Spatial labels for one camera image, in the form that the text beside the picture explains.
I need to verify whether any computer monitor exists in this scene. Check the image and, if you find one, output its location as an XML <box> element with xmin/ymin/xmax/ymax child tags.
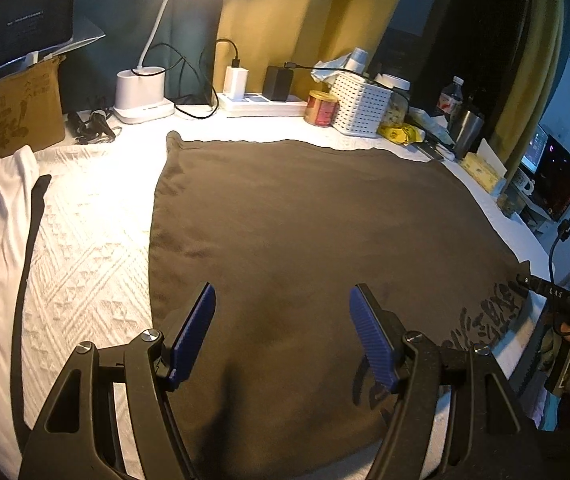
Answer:
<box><xmin>520</xmin><ymin>125</ymin><xmax>548</xmax><ymax>174</ymax></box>

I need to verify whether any black charger block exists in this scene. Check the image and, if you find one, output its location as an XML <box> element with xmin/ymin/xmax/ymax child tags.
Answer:
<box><xmin>262</xmin><ymin>65</ymin><xmax>294</xmax><ymax>102</ymax></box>

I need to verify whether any yellow curtain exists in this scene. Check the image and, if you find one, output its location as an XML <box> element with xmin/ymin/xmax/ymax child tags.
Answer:
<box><xmin>219</xmin><ymin>0</ymin><xmax>400</xmax><ymax>92</ymax></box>

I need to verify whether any white charger adapter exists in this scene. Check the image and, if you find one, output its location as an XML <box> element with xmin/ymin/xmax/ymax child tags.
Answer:
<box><xmin>223</xmin><ymin>66</ymin><xmax>248</xmax><ymax>101</ymax></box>

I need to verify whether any dark green curtain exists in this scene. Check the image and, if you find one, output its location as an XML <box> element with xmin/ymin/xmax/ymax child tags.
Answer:
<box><xmin>59</xmin><ymin>0</ymin><xmax>223</xmax><ymax>112</ymax></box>

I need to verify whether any clear jar white lid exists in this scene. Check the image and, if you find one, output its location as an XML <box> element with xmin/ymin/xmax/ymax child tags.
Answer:
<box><xmin>375</xmin><ymin>74</ymin><xmax>411</xmax><ymax>128</ymax></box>

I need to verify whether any plastic water bottle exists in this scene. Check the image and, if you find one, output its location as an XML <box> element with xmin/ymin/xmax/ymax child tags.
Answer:
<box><xmin>436</xmin><ymin>76</ymin><xmax>464</xmax><ymax>122</ymax></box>

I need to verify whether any black coiled cable bundle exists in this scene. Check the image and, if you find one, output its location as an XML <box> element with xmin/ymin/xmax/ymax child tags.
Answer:
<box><xmin>66</xmin><ymin>108</ymin><xmax>119</xmax><ymax>146</ymax></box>

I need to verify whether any white textured bed cover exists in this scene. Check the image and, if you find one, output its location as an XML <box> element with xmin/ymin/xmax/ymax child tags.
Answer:
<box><xmin>21</xmin><ymin>116</ymin><xmax>546</xmax><ymax>479</ymax></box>

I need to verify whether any white perforated plastic basket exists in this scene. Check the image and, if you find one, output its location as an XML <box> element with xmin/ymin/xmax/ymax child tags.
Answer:
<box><xmin>330</xmin><ymin>74</ymin><xmax>392</xmax><ymax>138</ymax></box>

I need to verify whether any red gold tin can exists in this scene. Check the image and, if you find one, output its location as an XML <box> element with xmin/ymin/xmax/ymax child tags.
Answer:
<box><xmin>303</xmin><ymin>90</ymin><xmax>339</xmax><ymax>127</ymax></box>

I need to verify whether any black computer tower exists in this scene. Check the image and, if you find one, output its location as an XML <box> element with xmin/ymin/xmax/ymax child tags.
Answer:
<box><xmin>532</xmin><ymin>136</ymin><xmax>570</xmax><ymax>222</ymax></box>

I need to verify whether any yellow tissue box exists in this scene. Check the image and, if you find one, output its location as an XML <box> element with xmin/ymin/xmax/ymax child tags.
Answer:
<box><xmin>460</xmin><ymin>139</ymin><xmax>507</xmax><ymax>197</ymax></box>

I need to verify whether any black laptop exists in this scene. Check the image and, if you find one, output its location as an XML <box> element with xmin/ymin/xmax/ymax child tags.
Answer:
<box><xmin>0</xmin><ymin>0</ymin><xmax>105</xmax><ymax>75</ymax></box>

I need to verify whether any brown cardboard box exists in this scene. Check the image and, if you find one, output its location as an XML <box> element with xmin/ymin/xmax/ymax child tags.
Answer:
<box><xmin>0</xmin><ymin>55</ymin><xmax>64</xmax><ymax>157</ymax></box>

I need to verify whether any olive brown printed t-shirt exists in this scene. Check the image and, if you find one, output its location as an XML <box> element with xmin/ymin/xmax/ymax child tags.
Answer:
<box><xmin>148</xmin><ymin>132</ymin><xmax>530</xmax><ymax>479</ymax></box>

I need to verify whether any white power strip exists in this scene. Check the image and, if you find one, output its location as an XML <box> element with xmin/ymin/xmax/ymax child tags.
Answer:
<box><xmin>216</xmin><ymin>92</ymin><xmax>306</xmax><ymax>117</ymax></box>

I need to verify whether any white desk lamp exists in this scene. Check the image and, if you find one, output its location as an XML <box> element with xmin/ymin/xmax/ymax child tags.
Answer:
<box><xmin>114</xmin><ymin>0</ymin><xmax>175</xmax><ymax>125</ymax></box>

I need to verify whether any yellow snack bag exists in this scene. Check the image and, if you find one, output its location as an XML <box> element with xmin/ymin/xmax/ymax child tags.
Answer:
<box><xmin>377</xmin><ymin>124</ymin><xmax>426</xmax><ymax>146</ymax></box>

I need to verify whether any black strap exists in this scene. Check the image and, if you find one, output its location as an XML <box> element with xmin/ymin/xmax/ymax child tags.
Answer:
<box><xmin>9</xmin><ymin>173</ymin><xmax>53</xmax><ymax>453</ymax></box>

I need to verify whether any white mug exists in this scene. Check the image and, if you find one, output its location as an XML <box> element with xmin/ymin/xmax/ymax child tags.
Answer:
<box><xmin>512</xmin><ymin>168</ymin><xmax>534</xmax><ymax>196</ymax></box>

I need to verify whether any steel tumbler cup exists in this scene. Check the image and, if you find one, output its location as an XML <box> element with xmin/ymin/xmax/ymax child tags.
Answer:
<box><xmin>450</xmin><ymin>107</ymin><xmax>484</xmax><ymax>160</ymax></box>

